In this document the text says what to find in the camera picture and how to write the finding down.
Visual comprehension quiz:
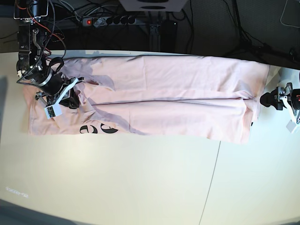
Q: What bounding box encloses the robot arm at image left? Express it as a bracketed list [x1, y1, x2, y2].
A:
[14, 0, 79, 109]

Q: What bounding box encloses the metal table leg column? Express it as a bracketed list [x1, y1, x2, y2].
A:
[149, 24, 161, 52]

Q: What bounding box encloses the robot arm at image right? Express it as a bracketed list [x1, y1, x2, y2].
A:
[260, 82, 300, 115]

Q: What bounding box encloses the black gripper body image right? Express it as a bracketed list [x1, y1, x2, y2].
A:
[276, 88, 300, 112]

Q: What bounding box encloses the pink T-shirt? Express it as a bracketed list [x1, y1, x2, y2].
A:
[23, 56, 270, 144]

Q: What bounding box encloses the black power strip red switch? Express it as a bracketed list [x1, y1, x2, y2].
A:
[82, 15, 137, 28]

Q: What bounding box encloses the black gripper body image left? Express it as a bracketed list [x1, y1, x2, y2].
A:
[35, 70, 70, 103]

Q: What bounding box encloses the black power adapter box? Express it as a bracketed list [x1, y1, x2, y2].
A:
[160, 20, 178, 53]

